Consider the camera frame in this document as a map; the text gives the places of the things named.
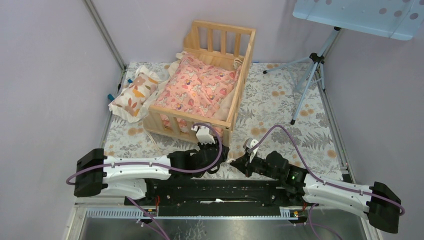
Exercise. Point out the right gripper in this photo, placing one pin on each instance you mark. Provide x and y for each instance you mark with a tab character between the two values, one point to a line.
245	163

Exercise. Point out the grey diagonal pole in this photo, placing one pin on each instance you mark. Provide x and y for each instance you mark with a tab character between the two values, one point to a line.
97	19

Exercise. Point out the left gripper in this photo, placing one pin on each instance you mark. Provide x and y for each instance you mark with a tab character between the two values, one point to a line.
213	142

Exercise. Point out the floral small pillow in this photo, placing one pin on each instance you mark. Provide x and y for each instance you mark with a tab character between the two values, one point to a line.
146	87

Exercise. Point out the pink patterned bed cushion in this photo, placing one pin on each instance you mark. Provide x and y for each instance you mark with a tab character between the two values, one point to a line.
200	89

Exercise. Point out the black tripod stand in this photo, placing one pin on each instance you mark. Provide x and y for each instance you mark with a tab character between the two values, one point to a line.
317	60

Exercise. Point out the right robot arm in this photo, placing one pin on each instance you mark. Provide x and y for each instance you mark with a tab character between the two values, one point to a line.
377	204

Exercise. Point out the light blue perforated panel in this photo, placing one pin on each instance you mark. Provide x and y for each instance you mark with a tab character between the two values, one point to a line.
393	19

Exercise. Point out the blue toy item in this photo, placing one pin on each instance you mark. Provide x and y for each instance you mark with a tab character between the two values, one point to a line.
125	96

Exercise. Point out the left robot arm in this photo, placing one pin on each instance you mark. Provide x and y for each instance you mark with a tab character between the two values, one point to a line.
100	175

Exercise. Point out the wooden pet bed frame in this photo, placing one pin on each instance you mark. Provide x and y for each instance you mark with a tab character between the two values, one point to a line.
215	44

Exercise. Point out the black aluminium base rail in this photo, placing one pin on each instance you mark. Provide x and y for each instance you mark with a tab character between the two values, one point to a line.
173	192

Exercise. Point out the floral table mat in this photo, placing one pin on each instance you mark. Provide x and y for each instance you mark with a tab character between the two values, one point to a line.
265	113

